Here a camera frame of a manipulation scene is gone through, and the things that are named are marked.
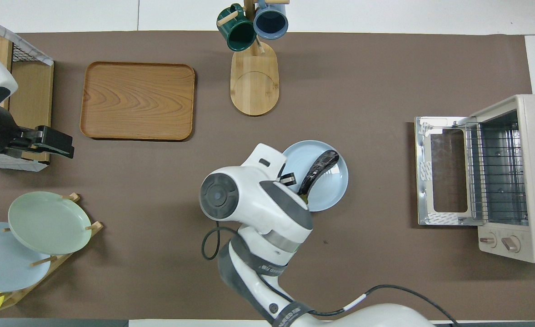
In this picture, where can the dark purple eggplant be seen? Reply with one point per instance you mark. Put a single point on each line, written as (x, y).
(319, 168)

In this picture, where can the glass oven door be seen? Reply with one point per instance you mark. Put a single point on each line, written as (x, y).
(449, 172)

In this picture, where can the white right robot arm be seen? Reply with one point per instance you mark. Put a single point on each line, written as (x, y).
(258, 204)

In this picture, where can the beige oven knob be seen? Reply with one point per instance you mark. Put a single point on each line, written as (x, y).
(511, 244)
(488, 241)

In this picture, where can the stepped wooden shelf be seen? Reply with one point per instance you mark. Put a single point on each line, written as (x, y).
(31, 100)

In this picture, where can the pale green plate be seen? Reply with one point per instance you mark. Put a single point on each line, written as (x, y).
(49, 222)

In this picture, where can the wooden serving tray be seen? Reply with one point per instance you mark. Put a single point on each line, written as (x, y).
(135, 100)

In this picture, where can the wooden mug tree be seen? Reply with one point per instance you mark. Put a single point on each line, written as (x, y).
(254, 86)

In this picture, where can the wooden plate rack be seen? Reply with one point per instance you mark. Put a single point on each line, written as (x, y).
(57, 263)

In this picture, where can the brown table mat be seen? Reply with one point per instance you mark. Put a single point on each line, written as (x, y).
(158, 204)

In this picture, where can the light blue racked plate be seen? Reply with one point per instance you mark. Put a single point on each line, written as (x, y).
(3, 263)

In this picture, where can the dark green ceramic mug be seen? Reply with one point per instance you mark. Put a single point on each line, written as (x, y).
(240, 34)

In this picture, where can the blue ceramic mug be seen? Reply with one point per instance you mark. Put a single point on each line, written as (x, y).
(271, 20)

